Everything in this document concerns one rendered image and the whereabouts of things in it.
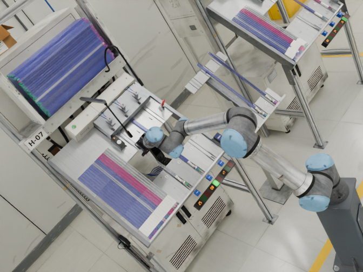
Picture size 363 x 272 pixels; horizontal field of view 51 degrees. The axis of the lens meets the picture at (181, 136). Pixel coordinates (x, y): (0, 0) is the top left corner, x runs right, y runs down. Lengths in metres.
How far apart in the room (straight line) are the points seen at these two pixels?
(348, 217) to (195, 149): 0.85
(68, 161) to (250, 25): 1.47
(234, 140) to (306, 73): 1.84
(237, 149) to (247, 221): 1.27
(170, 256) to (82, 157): 0.87
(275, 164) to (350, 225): 0.56
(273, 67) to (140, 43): 1.67
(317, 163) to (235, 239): 1.12
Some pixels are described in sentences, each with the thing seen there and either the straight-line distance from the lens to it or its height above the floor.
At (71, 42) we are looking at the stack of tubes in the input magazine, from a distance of 2.10.
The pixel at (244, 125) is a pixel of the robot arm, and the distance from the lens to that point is 1.55.
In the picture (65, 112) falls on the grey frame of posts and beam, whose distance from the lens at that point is 2.12.
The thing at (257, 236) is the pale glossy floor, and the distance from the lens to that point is 2.63.
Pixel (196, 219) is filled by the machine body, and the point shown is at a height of 0.26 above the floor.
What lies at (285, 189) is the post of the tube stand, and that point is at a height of 0.01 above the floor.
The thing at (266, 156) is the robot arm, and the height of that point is 0.98.
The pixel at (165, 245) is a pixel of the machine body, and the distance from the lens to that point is 2.47.
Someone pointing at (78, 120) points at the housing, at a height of 1.26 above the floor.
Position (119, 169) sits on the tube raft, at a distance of 2.08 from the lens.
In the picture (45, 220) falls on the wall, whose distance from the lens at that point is 3.88.
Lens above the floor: 2.00
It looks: 31 degrees down
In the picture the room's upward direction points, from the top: 34 degrees counter-clockwise
